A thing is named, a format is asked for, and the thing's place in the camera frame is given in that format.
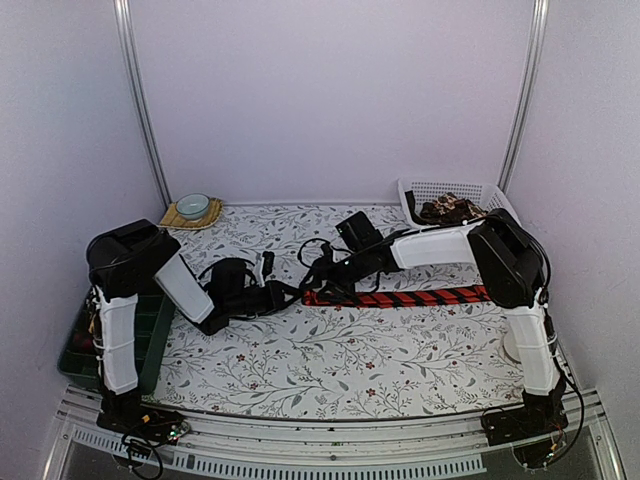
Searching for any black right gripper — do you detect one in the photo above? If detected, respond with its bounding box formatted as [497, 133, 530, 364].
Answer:
[301, 247, 373, 299]

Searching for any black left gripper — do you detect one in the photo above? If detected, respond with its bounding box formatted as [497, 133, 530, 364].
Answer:
[228, 280, 305, 317]

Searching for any red black striped tie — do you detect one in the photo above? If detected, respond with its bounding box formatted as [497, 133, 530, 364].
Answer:
[302, 285, 491, 309]

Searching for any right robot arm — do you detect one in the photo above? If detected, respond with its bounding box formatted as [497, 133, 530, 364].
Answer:
[300, 208, 564, 436]

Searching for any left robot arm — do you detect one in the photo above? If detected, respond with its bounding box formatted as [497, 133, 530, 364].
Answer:
[86, 219, 302, 434]

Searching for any floral patterned table mat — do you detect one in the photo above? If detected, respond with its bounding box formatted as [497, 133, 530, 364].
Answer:
[147, 205, 524, 420]

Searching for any light blue bowl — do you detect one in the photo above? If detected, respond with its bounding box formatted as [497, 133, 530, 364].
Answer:
[175, 193, 210, 221]

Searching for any yellow woven coaster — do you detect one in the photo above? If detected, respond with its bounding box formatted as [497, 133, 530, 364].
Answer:
[158, 198, 223, 231]

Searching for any brown patterned tie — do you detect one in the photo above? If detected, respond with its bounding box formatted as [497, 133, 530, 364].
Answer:
[418, 192, 487, 225]

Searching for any white perforated plastic basket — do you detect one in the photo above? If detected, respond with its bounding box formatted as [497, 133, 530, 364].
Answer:
[397, 177, 520, 228]

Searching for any white ceramic mug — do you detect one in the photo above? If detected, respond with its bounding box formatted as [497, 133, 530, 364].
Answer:
[502, 329, 521, 364]

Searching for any dark red rolled tie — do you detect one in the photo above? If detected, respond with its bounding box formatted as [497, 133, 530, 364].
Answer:
[72, 332, 95, 355]

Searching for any dark green divided organizer box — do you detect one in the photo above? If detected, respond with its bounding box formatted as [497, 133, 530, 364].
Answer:
[57, 293, 175, 395]

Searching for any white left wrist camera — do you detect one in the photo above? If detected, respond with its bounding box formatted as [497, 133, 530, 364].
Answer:
[256, 251, 275, 287]

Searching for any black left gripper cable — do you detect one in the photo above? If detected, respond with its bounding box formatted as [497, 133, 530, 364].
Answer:
[197, 257, 256, 291]

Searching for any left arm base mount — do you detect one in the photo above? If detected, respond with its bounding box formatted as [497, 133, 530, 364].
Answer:
[96, 389, 191, 470]

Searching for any slotted aluminium front rail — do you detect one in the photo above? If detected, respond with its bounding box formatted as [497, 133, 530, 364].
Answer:
[42, 412, 626, 480]

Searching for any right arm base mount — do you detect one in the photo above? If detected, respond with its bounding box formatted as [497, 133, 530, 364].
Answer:
[480, 383, 586, 471]

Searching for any left aluminium frame post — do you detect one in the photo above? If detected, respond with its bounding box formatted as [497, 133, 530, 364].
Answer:
[113, 0, 172, 209]

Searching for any aluminium frame post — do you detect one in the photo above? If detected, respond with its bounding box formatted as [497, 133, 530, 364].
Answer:
[113, 0, 172, 209]
[498, 0, 549, 193]

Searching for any right aluminium frame post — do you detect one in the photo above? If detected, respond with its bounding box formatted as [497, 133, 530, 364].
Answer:
[498, 0, 549, 193]

